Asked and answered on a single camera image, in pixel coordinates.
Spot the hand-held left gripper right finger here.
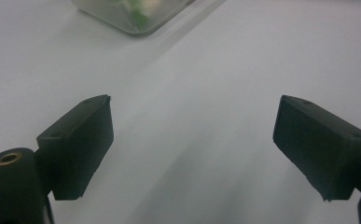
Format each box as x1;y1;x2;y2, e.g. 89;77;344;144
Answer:
272;94;361;202

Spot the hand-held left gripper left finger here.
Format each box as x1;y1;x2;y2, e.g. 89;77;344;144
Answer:
35;94;115;202

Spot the clear plastic container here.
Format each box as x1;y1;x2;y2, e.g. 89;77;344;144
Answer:
70;0;199;36

